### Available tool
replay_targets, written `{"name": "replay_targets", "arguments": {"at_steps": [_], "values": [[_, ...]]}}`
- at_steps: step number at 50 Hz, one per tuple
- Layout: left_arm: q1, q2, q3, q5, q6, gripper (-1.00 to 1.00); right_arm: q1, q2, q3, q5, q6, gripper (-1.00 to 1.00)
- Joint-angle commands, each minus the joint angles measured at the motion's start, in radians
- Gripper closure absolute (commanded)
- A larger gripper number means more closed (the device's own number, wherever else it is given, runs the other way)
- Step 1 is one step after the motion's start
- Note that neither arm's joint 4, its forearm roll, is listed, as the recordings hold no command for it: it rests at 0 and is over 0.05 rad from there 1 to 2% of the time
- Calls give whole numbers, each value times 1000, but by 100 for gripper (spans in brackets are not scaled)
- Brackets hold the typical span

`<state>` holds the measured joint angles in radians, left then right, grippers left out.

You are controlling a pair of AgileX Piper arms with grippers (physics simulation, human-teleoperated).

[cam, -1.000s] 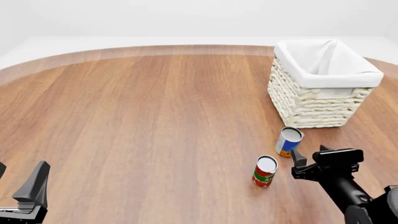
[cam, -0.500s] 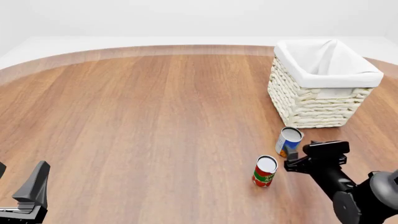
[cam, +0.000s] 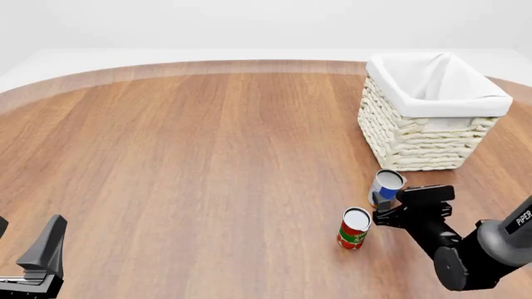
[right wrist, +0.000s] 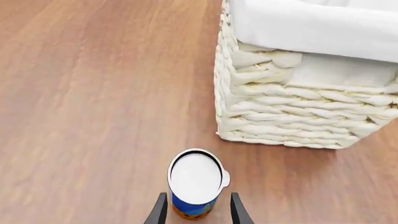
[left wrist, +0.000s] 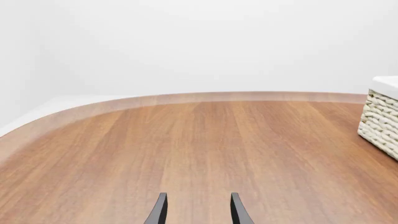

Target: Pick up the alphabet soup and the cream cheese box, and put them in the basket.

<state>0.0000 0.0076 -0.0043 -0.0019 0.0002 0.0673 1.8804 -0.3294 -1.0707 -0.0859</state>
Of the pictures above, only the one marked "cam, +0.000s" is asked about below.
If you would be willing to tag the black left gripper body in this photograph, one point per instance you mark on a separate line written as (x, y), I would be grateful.
(29, 288)

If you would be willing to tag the blue and white tin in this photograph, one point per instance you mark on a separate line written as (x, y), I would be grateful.
(388, 183)

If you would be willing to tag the red and green tin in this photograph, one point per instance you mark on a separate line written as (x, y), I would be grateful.
(353, 233)

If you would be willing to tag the grey and black right arm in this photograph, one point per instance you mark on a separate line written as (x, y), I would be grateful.
(492, 244)

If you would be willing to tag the woven basket with white liner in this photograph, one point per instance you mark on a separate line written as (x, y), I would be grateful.
(420, 143)

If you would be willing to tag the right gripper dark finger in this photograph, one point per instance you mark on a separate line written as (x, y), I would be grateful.
(381, 202)

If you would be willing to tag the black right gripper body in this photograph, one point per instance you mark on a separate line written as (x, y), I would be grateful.
(420, 213)

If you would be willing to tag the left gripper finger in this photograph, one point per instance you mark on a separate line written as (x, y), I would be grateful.
(3, 226)
(46, 249)

